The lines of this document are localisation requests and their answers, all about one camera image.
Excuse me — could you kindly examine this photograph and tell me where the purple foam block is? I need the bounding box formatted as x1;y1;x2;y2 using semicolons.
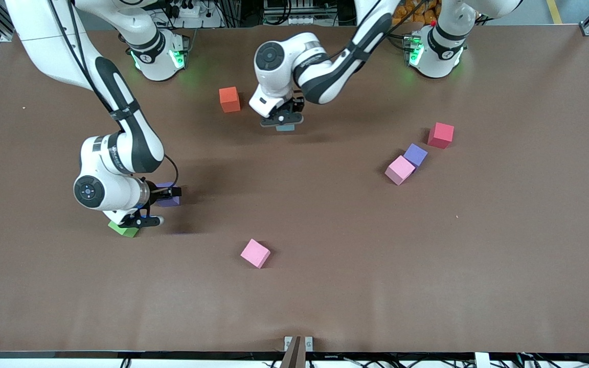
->
155;182;181;207
403;143;428;168

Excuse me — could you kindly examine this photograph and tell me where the orange foam block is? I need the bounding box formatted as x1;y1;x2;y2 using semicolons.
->
219;87;241;113

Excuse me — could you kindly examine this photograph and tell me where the pink foam block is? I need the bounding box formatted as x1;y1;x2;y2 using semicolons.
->
384;155;416;186
240;239;271;269

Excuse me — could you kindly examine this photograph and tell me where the green foam block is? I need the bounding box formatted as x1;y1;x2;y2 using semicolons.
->
108;220;140;239

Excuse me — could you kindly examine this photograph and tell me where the brown table cover mat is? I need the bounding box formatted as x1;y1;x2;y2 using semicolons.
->
0;23;589;353

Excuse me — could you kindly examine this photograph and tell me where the white power strip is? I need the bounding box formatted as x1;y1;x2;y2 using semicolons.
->
172;0;208;18

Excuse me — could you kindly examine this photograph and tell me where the red foam block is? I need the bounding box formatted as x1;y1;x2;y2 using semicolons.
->
427;122;455;149

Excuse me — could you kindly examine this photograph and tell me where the pile of orange objects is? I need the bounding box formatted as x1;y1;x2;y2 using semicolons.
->
392;0;441;26

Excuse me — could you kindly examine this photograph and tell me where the brown pole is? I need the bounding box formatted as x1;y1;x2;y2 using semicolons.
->
280;336;306;368

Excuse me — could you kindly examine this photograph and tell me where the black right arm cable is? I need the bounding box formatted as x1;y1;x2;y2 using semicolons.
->
49;0;179;192

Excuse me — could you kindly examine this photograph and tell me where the silver metal bracket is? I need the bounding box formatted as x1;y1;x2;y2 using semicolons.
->
284;336;313;353

